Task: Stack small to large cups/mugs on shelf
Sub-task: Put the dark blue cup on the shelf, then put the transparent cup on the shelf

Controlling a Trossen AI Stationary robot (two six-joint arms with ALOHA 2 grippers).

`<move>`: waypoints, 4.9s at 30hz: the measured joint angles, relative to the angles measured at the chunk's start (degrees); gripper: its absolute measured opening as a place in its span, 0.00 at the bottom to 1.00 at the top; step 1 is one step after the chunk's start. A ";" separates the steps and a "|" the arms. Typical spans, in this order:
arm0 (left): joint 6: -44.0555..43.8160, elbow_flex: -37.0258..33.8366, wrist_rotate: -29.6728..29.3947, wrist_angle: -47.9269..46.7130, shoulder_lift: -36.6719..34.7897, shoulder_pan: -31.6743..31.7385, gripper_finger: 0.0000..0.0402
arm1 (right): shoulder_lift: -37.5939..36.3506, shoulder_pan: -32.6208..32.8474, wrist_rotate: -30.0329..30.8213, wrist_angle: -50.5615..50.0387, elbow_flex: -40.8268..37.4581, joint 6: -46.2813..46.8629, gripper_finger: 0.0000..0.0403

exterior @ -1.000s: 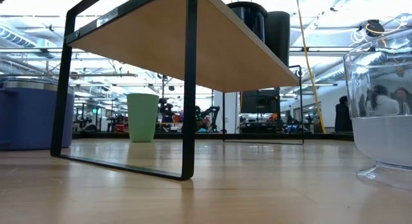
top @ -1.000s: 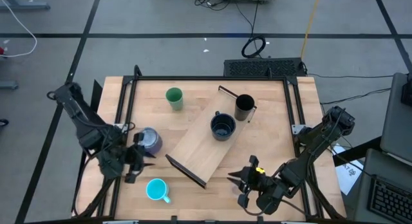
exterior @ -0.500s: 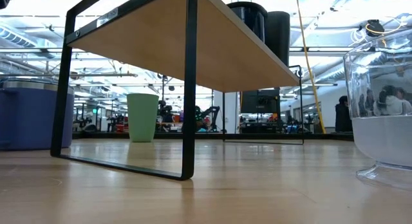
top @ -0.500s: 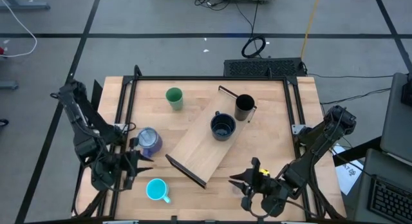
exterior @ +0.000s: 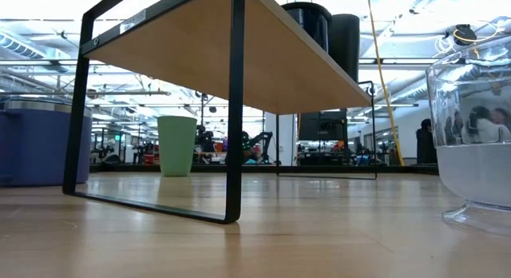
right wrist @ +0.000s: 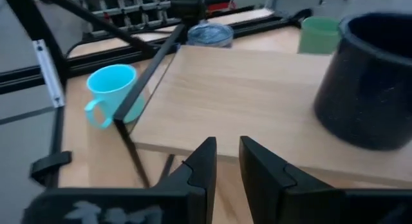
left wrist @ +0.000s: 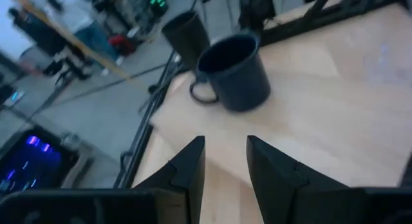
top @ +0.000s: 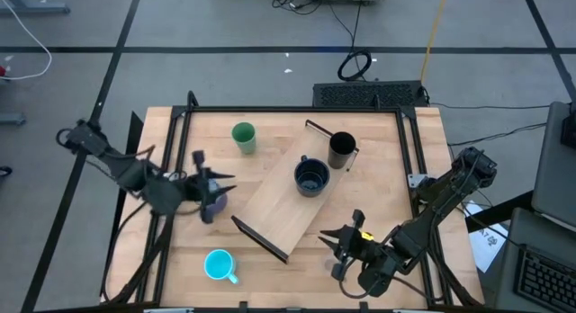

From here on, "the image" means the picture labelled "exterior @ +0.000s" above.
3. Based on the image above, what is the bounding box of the green plastic cup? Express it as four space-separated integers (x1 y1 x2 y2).
156 115 198 178

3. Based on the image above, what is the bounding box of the dark blue speckled enamel mug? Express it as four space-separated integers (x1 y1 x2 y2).
281 1 333 55

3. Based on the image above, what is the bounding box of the tall black tumbler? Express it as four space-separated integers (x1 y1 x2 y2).
329 13 361 84

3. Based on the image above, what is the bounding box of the purple insulated mug with lid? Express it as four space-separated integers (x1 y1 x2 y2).
0 96 93 188

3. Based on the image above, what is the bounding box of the wooden shelf with black legs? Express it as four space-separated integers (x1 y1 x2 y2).
62 0 378 225

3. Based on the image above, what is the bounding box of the black background monitor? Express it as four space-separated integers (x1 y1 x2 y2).
298 109 349 143

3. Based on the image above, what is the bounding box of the person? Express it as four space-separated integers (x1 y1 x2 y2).
415 117 439 165

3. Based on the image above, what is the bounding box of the black round ceiling fixture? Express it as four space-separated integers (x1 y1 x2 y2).
452 24 479 47

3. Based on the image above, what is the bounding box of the black aluminium table frame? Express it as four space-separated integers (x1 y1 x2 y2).
89 162 440 176

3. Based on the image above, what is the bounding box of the yellow cable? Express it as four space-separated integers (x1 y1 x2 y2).
366 0 405 167

